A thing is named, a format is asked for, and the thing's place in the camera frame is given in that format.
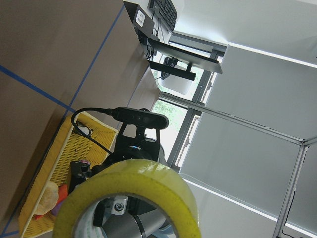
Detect black wrist webcam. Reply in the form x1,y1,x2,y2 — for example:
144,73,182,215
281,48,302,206
112,107,169,130

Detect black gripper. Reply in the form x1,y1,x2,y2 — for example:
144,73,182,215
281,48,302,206
69,124,161,192

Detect purple foam cube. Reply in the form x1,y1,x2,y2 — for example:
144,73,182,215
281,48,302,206
51,201,64,216

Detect yellow woven plastic basket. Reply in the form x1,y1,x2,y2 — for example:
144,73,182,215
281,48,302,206
18,117,107,238

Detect black keyboard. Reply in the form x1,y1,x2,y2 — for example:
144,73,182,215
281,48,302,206
149,0,178,33

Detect black webcam cable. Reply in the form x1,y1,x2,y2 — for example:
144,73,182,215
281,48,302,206
71,107,117,156

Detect beige bitten bread toy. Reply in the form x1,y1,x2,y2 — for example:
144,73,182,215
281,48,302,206
35,181,59,215

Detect yellow packing tape roll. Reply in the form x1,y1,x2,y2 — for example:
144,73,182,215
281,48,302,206
53,159,202,238

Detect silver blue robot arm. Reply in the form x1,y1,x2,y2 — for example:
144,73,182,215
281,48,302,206
67,124,174,238

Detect grey monitor on stand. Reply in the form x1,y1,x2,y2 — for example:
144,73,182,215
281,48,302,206
123,0,223,95

